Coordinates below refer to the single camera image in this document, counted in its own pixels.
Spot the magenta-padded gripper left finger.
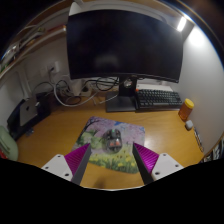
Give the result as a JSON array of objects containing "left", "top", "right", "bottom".
[{"left": 40, "top": 143, "right": 92, "bottom": 185}]

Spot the flat dark ruler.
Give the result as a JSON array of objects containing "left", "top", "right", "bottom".
[{"left": 193, "top": 125, "right": 205, "bottom": 154}]

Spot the pale green plastic jug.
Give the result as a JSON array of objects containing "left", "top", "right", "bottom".
[{"left": 0, "top": 125, "right": 19, "bottom": 162}]

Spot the transparent computer mouse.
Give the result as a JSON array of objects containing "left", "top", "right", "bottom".
[{"left": 101, "top": 128, "right": 123, "bottom": 154}]

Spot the white wall outlet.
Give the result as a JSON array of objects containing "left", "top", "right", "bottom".
[{"left": 46, "top": 60, "right": 61, "bottom": 75}]

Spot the small white case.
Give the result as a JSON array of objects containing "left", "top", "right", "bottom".
[{"left": 184, "top": 119, "right": 194, "bottom": 131}]

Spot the white power strip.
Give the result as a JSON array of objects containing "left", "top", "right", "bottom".
[{"left": 68, "top": 79, "right": 93, "bottom": 98}]

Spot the orange bottle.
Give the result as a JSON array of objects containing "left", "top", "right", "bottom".
[{"left": 178, "top": 98, "right": 195, "bottom": 122}]

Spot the black keyboard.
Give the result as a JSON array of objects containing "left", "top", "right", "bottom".
[{"left": 134, "top": 88, "right": 184, "bottom": 111}]

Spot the bright desk lamp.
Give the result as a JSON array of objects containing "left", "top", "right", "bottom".
[{"left": 176, "top": 16, "right": 188, "bottom": 33}]

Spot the white cable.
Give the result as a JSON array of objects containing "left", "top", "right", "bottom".
[{"left": 53, "top": 83, "right": 99, "bottom": 108}]

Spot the floral landscape print mouse pad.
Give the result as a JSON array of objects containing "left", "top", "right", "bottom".
[{"left": 71, "top": 115, "right": 147, "bottom": 174}]

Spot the black computer monitor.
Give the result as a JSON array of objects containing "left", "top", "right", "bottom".
[{"left": 65, "top": 9, "right": 184, "bottom": 113}]

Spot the row of books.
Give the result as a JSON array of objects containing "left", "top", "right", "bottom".
[{"left": 199, "top": 136, "right": 224, "bottom": 164}]

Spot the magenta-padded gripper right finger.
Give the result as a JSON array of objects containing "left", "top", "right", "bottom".
[{"left": 132, "top": 143, "right": 185, "bottom": 185}]

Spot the wooden shelf unit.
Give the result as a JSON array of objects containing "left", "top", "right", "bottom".
[{"left": 0, "top": 19, "right": 69, "bottom": 79}]

